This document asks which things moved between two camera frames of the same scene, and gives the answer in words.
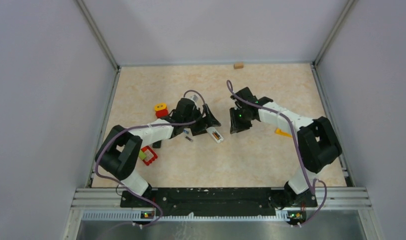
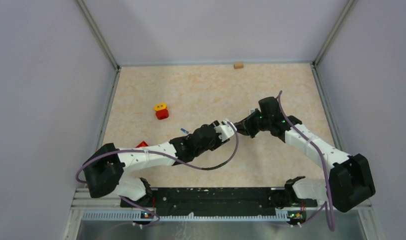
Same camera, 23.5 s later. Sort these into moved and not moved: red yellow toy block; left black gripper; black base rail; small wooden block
Moved: left black gripper
Not moved: red yellow toy block; black base rail; small wooden block
